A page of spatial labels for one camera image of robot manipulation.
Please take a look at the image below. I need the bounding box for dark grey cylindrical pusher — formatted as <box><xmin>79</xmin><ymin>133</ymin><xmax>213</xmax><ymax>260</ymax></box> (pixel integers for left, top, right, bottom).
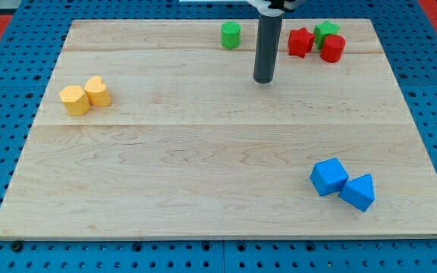
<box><xmin>253</xmin><ymin>14</ymin><xmax>283</xmax><ymax>84</ymax></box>

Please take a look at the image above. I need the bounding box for wooden board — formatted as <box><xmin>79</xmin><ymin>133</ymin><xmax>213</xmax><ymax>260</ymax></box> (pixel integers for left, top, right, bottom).
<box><xmin>0</xmin><ymin>19</ymin><xmax>437</xmax><ymax>241</ymax></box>

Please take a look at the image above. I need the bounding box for green star block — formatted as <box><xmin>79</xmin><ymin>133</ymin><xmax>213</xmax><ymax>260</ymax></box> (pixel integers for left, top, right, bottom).
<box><xmin>313</xmin><ymin>20</ymin><xmax>340</xmax><ymax>49</ymax></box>

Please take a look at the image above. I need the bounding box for red star block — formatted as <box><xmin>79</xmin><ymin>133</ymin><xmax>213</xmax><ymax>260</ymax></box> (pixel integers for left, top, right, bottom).
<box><xmin>288</xmin><ymin>27</ymin><xmax>315</xmax><ymax>58</ymax></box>

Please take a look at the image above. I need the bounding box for blue triangular prism block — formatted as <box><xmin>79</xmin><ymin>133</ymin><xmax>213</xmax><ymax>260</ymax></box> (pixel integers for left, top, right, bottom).
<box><xmin>339</xmin><ymin>174</ymin><xmax>376</xmax><ymax>212</ymax></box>

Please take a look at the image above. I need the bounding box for blue cube block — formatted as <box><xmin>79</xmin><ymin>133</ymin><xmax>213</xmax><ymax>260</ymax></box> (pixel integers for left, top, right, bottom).
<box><xmin>310</xmin><ymin>158</ymin><xmax>349</xmax><ymax>196</ymax></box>

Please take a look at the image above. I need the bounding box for yellow hexagon block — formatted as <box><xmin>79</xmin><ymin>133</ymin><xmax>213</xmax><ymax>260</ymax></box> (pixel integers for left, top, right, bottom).
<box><xmin>59</xmin><ymin>86</ymin><xmax>90</xmax><ymax>116</ymax></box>

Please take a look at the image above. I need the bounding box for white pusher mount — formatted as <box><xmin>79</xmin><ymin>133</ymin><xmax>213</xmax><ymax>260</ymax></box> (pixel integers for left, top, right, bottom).
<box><xmin>247</xmin><ymin>0</ymin><xmax>304</xmax><ymax>16</ymax></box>

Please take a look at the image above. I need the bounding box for red cylinder block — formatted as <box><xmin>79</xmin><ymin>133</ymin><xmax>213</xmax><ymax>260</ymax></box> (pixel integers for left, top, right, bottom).
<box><xmin>320</xmin><ymin>35</ymin><xmax>346</xmax><ymax>63</ymax></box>

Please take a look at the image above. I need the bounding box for yellow heart block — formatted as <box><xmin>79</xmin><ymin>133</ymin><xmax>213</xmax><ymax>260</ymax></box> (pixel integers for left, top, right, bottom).
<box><xmin>84</xmin><ymin>76</ymin><xmax>112</xmax><ymax>107</ymax></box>

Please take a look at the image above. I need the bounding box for green cylinder block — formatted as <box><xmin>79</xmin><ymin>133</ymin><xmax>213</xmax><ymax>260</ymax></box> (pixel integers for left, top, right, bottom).
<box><xmin>221</xmin><ymin>21</ymin><xmax>241</xmax><ymax>49</ymax></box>

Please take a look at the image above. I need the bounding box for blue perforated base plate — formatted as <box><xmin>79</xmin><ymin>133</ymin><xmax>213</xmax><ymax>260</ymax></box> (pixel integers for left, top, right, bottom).
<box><xmin>0</xmin><ymin>1</ymin><xmax>437</xmax><ymax>272</ymax></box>

